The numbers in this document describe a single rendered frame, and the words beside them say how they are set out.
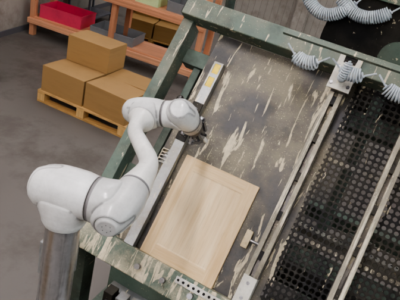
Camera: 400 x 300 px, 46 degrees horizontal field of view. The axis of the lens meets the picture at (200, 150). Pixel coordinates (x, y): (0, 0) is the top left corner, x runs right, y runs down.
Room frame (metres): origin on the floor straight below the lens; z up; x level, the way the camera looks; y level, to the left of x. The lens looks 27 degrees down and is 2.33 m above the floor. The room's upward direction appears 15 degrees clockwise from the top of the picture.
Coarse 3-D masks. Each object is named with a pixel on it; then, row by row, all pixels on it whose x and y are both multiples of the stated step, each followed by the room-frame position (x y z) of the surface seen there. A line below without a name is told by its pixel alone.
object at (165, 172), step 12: (204, 84) 2.14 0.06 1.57; (216, 84) 2.16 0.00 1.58; (204, 96) 2.10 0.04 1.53; (204, 108) 2.10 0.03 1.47; (180, 144) 1.96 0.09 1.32; (168, 156) 1.93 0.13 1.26; (180, 156) 1.96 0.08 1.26; (168, 168) 1.89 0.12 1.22; (156, 180) 1.86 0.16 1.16; (168, 180) 1.89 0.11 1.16; (156, 192) 1.82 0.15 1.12; (156, 204) 1.82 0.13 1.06; (144, 216) 1.76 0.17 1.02; (132, 228) 1.73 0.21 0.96; (144, 228) 1.75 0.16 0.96; (132, 240) 1.69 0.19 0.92
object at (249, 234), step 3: (246, 231) 1.69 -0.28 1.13; (249, 231) 1.68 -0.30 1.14; (246, 234) 1.68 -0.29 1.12; (249, 234) 1.68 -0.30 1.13; (252, 234) 1.68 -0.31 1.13; (243, 237) 1.67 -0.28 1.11; (246, 237) 1.67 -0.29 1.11; (249, 237) 1.67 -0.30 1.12; (243, 240) 1.66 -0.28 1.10; (246, 240) 1.66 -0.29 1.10; (249, 240) 1.66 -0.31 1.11; (240, 243) 1.65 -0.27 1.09; (243, 243) 1.65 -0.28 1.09; (246, 243) 1.65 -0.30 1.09; (243, 246) 1.64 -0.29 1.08; (246, 246) 1.64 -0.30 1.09
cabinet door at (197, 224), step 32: (192, 160) 1.93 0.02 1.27; (192, 192) 1.83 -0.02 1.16; (224, 192) 1.82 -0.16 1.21; (256, 192) 1.80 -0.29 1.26; (160, 224) 1.74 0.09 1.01; (192, 224) 1.74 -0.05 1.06; (224, 224) 1.73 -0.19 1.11; (160, 256) 1.65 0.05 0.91; (192, 256) 1.65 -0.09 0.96; (224, 256) 1.63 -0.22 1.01
